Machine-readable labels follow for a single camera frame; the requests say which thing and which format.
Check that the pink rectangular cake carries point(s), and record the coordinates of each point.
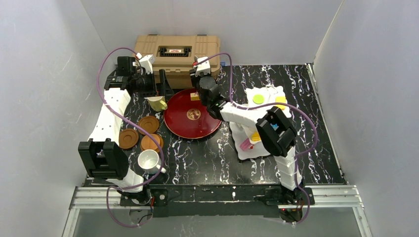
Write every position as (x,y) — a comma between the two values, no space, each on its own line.
(246,145)

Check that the orange square cake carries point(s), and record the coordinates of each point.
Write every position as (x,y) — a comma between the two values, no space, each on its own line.
(281,99)

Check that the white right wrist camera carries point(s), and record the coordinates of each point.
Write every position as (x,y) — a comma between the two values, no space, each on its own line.
(201,67)

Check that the tan plastic toolbox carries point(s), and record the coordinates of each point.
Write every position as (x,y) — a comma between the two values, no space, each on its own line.
(176,54)

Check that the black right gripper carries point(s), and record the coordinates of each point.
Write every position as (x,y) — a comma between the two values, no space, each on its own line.
(195,77)

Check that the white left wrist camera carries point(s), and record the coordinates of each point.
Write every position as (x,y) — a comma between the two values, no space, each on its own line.
(145,62)

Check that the light wooden coaster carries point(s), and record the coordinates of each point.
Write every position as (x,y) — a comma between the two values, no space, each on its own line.
(148,144)

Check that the dark brown coaster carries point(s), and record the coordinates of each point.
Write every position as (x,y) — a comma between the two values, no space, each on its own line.
(128,138)

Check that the round red tray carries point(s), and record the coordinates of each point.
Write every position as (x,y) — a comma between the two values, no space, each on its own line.
(189,119)

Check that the white three-tier cake stand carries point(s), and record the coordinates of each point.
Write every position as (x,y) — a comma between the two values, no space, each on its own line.
(265,119)

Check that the brown wooden coaster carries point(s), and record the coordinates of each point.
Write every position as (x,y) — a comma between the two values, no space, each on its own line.
(149,124)

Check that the yellow triangular cake slice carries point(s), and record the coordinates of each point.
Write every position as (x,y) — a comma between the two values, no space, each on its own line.
(255,137)

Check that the pale yellow mug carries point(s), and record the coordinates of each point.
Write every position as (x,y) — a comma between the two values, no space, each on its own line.
(157,103)

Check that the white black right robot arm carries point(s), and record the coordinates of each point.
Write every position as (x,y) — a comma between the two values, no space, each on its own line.
(219,108)

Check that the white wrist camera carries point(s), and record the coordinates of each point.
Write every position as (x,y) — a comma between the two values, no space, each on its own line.
(145,62)
(201,67)

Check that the green round macaron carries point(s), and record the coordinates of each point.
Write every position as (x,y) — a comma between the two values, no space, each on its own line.
(258,99)

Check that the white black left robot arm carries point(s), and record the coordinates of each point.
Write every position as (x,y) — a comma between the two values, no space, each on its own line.
(102,154)

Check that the yellow rectangular cake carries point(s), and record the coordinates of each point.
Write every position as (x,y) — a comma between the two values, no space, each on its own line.
(194,96)

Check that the white mug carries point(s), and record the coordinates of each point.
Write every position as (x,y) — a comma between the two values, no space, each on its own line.
(150,162)

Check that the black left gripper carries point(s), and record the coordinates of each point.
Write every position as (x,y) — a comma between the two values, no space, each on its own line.
(161,84)

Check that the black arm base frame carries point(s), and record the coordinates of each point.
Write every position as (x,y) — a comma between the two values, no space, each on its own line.
(266,200)

